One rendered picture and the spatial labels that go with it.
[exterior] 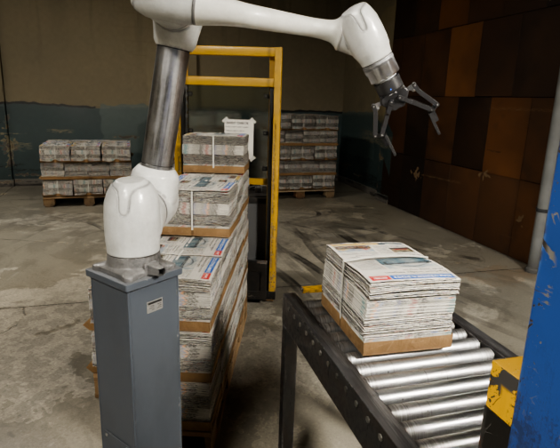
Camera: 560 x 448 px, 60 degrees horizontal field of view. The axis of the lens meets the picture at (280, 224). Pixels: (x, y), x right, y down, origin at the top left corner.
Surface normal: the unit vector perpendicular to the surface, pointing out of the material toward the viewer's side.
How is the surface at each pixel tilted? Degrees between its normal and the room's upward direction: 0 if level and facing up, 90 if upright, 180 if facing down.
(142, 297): 90
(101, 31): 90
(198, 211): 90
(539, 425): 90
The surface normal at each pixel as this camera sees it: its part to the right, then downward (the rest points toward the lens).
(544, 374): -0.96, 0.04
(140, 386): 0.79, 0.18
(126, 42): 0.27, 0.25
